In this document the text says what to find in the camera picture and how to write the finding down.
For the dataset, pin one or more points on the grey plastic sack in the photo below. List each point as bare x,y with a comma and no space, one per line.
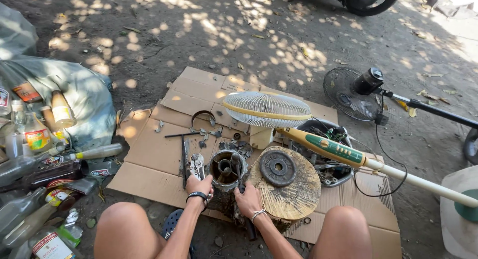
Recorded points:
15,31
86,94

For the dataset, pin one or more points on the grey iron weight plate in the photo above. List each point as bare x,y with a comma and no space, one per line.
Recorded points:
278,168

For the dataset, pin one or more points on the black wristband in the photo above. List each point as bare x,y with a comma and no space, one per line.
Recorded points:
197,194

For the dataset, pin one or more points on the pale crumpled sheet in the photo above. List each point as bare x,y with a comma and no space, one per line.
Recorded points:
452,1

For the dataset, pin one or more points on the person's right leg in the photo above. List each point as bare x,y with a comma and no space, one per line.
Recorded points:
341,234

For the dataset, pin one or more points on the white plastic container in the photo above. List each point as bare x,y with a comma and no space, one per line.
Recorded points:
457,229

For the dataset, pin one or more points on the small metal washer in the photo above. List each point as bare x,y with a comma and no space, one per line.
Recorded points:
307,220

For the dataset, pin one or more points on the silver locking pliers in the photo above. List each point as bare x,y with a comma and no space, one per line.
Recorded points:
197,166

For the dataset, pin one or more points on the person's left fingers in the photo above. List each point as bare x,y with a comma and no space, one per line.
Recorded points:
198,177

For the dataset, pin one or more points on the blue perforated sandal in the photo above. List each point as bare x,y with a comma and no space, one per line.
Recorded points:
171,223

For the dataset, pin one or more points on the person's left hand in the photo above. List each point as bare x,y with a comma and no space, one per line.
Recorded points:
198,186

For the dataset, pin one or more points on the rusty metal motor housing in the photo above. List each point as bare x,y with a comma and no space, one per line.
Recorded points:
226,171

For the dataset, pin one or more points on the round wooden log stump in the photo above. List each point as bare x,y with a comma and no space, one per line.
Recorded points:
295,199

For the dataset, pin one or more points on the flattened brown cardboard sheet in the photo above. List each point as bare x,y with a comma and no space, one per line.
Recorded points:
157,154

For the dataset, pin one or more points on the black stand fan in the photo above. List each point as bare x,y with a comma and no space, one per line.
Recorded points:
349,93

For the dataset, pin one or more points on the person's right hand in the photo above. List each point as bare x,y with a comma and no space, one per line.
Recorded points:
248,201

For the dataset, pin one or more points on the person's leg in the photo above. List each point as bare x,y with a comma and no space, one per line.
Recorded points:
125,233
341,234

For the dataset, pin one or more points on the cream stand fan green panel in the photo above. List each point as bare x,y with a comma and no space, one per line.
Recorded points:
267,109

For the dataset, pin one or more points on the heap of glass bottles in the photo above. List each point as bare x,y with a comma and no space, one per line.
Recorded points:
41,169

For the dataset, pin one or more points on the grey basin of scrap parts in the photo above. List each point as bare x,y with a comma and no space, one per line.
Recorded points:
330,173

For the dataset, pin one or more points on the pile of metal scrap pieces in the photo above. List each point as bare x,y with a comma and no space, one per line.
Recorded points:
237,147

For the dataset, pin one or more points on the person's left leg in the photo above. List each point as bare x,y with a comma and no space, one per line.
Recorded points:
125,233

